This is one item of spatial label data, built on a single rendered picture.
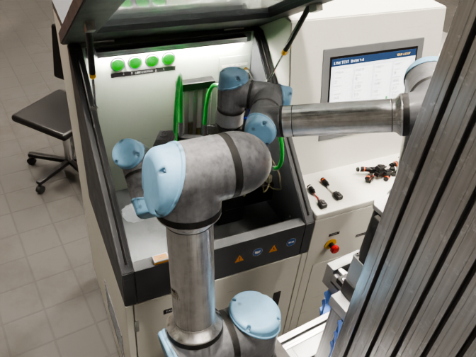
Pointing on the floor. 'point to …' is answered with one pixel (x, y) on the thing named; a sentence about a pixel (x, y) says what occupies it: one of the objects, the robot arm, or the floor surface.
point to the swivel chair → (51, 121)
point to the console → (431, 14)
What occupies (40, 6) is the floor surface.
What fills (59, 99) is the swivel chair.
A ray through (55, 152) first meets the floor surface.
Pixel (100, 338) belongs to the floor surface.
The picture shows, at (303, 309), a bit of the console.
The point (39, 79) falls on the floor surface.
